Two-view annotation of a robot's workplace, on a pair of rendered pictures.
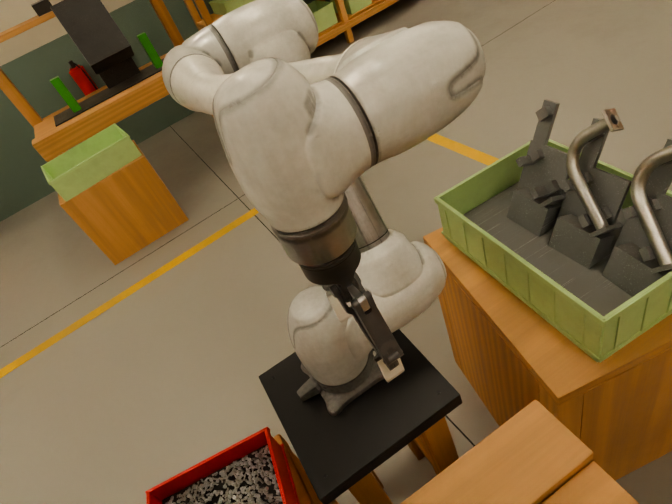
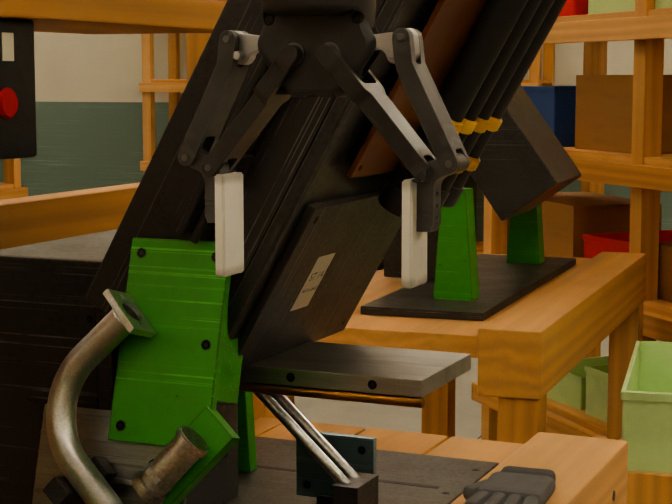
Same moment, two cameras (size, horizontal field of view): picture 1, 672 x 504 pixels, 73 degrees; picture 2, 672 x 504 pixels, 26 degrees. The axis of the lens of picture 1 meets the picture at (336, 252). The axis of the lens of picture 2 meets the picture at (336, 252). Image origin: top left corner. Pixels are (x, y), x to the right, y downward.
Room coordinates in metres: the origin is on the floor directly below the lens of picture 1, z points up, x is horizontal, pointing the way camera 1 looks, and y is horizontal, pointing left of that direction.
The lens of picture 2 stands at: (1.01, -0.76, 1.44)
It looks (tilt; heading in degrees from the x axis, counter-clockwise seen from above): 7 degrees down; 127
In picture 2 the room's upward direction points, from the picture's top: straight up
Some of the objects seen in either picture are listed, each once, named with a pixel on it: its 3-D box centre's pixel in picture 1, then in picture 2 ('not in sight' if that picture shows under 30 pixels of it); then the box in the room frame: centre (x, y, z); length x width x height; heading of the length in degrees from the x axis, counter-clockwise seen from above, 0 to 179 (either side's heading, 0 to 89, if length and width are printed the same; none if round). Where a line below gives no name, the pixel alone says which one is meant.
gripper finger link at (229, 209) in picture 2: (389, 361); (229, 224); (0.36, -0.01, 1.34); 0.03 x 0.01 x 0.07; 103
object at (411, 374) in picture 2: not in sight; (283, 366); (0.00, 0.50, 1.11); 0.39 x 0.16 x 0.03; 13
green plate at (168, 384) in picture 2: not in sight; (186, 337); (0.00, 0.34, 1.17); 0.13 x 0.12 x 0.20; 103
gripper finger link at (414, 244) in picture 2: (341, 303); (414, 232); (0.49, 0.02, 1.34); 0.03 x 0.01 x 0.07; 103
